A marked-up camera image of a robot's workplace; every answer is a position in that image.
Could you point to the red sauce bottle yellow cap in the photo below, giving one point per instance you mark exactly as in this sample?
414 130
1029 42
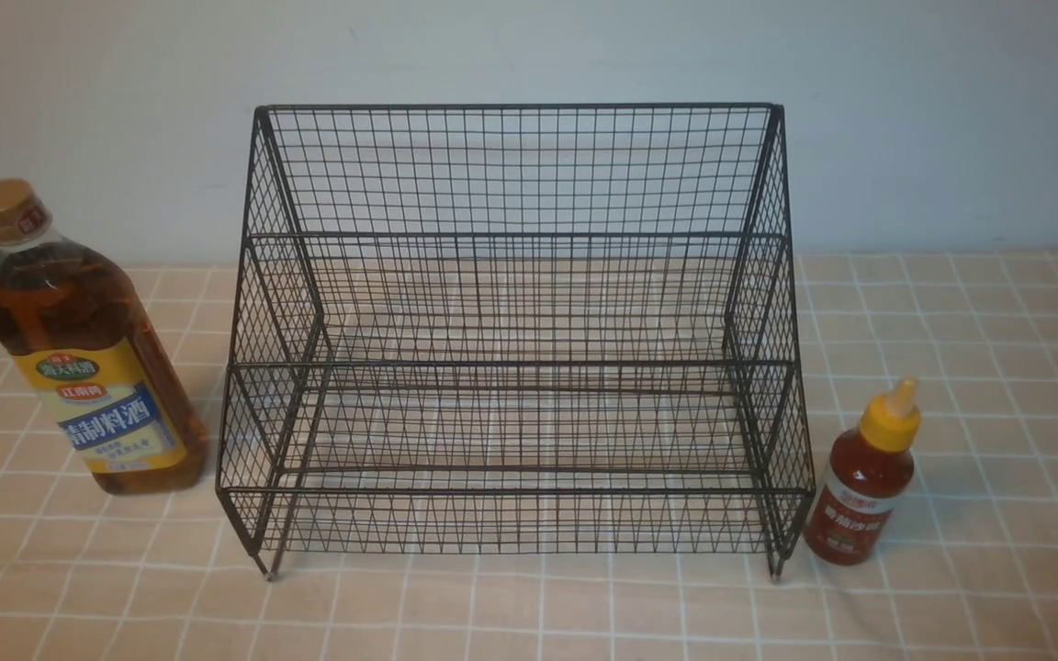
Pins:
867 469

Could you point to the black wire mesh shelf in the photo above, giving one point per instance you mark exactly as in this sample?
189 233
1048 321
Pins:
516 329

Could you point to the checked beige tablecloth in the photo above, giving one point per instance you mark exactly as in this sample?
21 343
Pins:
967 570

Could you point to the cooking wine bottle yellow label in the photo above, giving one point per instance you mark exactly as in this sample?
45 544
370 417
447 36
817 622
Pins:
79 335

